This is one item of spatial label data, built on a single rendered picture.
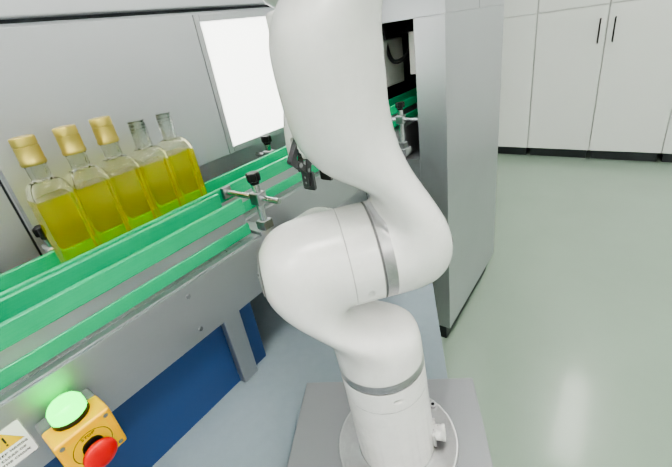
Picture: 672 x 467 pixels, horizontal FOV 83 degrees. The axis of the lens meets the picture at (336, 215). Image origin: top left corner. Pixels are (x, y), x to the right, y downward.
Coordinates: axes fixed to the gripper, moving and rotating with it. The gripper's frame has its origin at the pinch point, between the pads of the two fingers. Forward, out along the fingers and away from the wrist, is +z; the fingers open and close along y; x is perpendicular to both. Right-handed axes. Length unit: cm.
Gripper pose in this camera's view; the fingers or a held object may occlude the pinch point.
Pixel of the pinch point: (317, 176)
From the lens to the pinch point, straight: 80.5
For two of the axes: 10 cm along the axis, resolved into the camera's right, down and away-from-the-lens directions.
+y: -6.1, 4.2, -6.7
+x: 7.8, 1.6, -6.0
